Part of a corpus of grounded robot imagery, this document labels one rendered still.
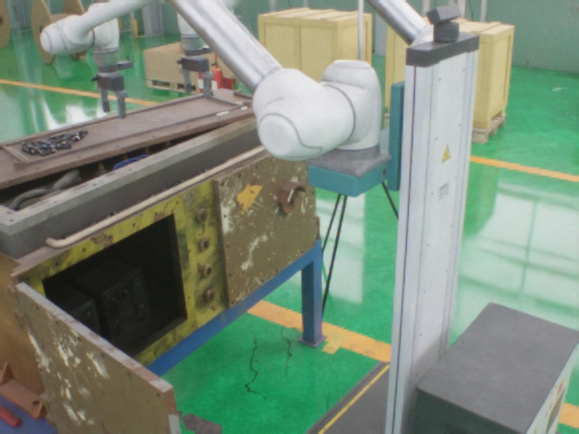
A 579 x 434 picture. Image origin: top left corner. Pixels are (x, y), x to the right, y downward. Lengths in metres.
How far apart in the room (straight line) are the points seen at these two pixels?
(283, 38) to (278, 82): 6.19
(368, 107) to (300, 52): 5.95
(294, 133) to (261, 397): 1.91
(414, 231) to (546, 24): 9.14
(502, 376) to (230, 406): 1.51
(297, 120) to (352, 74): 0.24
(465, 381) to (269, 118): 0.99
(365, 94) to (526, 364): 0.98
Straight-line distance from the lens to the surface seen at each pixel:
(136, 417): 1.46
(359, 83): 1.53
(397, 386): 2.04
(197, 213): 2.21
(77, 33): 2.08
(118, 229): 1.97
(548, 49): 10.74
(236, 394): 3.08
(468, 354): 1.99
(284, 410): 2.97
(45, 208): 1.89
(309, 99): 1.40
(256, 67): 1.47
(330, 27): 7.16
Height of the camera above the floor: 2.05
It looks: 25 degrees down
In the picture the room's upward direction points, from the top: 1 degrees counter-clockwise
